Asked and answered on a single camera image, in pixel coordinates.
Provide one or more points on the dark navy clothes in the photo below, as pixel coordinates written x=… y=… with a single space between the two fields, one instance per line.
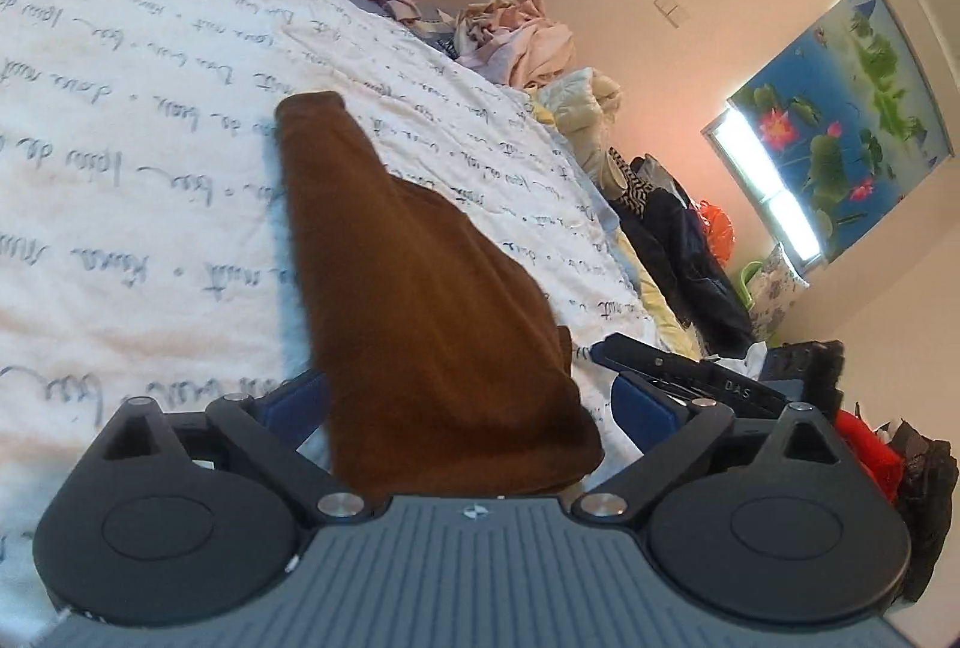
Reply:
x=697 y=273

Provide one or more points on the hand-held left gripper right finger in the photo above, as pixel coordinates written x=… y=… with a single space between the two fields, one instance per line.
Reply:
x=645 y=409

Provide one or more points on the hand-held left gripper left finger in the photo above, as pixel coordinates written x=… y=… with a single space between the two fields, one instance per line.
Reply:
x=300 y=402

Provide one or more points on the small beige cloth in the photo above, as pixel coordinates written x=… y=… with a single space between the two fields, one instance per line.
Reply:
x=409 y=10

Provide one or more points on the green plastic item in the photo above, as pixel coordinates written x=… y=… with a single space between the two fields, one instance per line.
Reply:
x=746 y=277

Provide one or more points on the lotus print curtain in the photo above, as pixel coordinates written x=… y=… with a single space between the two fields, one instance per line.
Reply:
x=840 y=115

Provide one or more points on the pile of pink clothes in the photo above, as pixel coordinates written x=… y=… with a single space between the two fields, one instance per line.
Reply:
x=517 y=42

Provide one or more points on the pale yellow bedding pile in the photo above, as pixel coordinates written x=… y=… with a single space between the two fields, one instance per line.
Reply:
x=585 y=112

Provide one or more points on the brown towel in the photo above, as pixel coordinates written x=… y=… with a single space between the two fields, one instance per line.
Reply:
x=420 y=318

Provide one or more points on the floral pillow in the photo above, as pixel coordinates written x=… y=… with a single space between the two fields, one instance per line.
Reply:
x=776 y=297

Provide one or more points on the dark brown cloth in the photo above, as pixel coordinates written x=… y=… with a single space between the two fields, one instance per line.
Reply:
x=926 y=502

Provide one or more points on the black white striped garment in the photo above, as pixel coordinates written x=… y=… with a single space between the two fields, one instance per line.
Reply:
x=628 y=183

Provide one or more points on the red cloth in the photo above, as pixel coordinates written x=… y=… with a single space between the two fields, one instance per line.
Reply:
x=874 y=449

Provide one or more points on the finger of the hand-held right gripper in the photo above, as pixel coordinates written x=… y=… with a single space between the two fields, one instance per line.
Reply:
x=675 y=364

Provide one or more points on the window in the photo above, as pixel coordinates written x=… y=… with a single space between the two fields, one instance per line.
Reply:
x=765 y=183

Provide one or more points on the white wall switch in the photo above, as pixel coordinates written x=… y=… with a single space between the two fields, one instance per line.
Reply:
x=670 y=8

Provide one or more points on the white script-printed blanket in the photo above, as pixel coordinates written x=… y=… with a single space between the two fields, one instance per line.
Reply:
x=135 y=168

